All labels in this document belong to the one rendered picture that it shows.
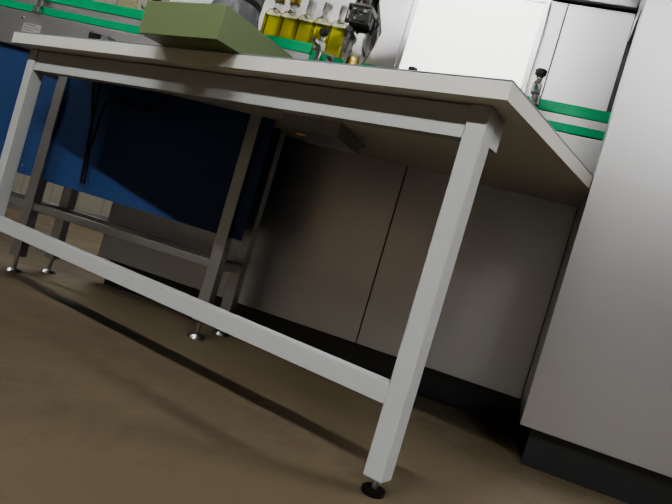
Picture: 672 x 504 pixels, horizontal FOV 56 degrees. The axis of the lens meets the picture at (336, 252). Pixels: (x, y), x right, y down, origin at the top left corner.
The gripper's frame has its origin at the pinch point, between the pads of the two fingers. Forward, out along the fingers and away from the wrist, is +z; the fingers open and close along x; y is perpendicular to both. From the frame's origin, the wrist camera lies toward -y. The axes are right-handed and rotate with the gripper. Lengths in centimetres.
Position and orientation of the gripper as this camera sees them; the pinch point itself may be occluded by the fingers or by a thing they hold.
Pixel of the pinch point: (353, 61)
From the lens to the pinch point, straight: 190.4
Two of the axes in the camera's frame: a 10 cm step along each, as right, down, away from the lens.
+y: -2.8, -0.6, -9.6
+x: 9.2, 2.7, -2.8
